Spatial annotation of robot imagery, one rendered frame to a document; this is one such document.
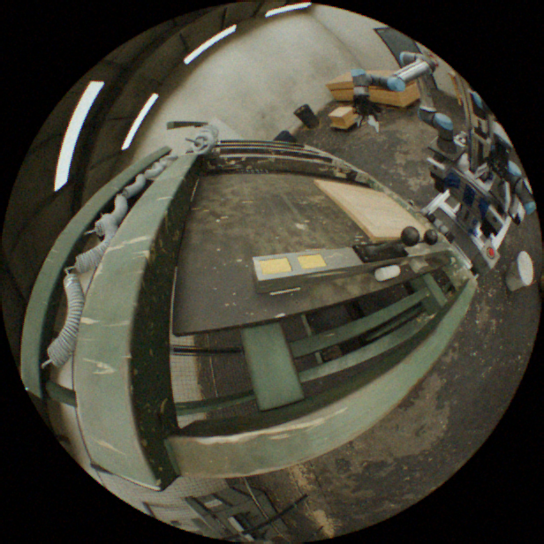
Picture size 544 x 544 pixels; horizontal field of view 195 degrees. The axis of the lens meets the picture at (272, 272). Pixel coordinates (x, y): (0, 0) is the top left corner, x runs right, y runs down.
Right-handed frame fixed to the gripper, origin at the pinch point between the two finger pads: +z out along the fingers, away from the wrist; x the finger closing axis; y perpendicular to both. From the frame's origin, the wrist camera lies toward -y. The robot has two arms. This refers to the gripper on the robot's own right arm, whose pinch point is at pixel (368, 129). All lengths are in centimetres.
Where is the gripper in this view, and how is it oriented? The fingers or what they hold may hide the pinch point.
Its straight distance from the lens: 104.2
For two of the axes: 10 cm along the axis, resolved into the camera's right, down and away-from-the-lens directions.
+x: 2.7, 7.6, -5.9
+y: -9.2, 3.8, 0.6
